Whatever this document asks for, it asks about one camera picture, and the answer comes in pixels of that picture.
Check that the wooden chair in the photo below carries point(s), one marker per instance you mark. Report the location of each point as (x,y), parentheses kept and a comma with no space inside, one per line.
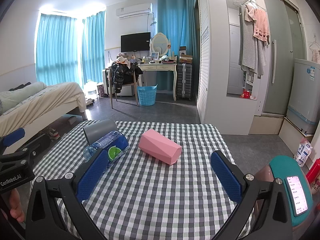
(132,85)

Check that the grey cup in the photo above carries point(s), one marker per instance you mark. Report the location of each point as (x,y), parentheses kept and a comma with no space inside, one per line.
(100,130)

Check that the bed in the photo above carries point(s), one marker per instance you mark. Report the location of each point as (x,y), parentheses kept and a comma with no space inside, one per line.
(42,105)

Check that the wide teal window curtain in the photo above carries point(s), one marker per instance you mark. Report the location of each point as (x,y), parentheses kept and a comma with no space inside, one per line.
(56,50)

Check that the checked tablecloth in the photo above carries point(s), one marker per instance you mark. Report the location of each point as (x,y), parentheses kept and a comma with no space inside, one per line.
(155,195)

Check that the black television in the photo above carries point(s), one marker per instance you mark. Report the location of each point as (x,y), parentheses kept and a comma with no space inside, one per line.
(135,41)

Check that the pink towel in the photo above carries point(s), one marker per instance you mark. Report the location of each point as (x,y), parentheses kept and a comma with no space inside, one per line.
(261,27)

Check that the dark teal curtain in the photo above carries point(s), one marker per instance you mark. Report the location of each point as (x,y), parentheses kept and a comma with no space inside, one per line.
(175,30)

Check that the pale green duvet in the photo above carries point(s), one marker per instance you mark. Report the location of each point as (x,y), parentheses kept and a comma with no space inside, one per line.
(22,91)

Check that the narrow teal window curtain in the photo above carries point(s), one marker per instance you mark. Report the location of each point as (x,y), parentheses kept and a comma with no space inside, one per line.
(93,47)

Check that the oval vanity mirror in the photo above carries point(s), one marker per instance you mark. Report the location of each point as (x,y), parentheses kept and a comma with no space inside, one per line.
(160,42)

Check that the detergent bag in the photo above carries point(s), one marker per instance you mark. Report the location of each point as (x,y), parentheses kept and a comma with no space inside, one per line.
(303,152)

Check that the red packet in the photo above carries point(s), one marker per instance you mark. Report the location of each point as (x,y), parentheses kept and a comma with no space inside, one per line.
(246,95)

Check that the pink faceted cup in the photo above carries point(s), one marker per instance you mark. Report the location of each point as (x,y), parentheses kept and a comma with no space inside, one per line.
(160,147)

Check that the grey towel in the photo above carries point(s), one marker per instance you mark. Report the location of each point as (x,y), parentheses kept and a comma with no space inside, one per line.
(250,50)

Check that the dark suitcase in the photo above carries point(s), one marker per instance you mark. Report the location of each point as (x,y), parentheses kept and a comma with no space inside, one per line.
(184,82)

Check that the cream dressing table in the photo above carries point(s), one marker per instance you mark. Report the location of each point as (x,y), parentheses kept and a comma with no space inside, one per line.
(158,67)

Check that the smartphone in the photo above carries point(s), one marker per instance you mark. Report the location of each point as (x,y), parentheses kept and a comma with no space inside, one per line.
(297,195)

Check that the frosted glass door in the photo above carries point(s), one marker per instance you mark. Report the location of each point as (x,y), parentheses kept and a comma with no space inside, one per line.
(282,55)

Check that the cardboard box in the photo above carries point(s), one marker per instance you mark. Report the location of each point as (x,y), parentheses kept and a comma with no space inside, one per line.
(186,59)

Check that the blue laundry basket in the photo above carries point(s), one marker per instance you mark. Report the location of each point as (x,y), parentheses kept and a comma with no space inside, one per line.
(147,95)

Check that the white air conditioner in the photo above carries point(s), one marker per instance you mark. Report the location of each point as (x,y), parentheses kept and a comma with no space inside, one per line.
(133,10)

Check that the person's leg in teal shorts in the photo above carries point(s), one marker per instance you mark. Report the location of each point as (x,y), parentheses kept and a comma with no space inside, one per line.
(280,167)

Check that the black jacket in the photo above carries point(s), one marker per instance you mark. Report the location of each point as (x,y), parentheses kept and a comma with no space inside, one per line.
(120,76)

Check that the white mini fridge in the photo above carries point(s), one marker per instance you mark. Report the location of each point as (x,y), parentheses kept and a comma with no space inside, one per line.
(106,82)

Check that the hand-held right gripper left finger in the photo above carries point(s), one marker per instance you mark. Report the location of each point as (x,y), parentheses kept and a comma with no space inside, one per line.
(91,173)

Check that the person's left hand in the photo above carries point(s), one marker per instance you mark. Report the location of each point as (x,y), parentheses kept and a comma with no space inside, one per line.
(17,205)

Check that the white plastic bag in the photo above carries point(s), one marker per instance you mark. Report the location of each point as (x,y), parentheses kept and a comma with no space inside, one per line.
(90,88)

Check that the blue label water bottle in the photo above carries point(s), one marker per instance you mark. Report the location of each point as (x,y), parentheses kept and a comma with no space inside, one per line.
(112,142)

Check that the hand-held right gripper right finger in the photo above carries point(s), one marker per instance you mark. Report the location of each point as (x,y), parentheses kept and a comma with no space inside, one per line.
(226,177)

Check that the pair of sneakers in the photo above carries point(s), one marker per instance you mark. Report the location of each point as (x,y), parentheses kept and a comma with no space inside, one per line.
(53,133)

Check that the white photo frame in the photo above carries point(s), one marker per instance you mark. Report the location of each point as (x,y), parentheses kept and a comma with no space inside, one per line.
(155,55)

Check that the white washing machine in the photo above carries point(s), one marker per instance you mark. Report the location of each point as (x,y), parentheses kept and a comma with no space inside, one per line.
(303,95)

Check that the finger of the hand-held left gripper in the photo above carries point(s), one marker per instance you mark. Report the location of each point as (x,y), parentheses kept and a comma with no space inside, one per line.
(13,136)

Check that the red plastic stool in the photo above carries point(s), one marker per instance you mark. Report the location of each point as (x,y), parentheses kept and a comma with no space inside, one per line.
(315,175)

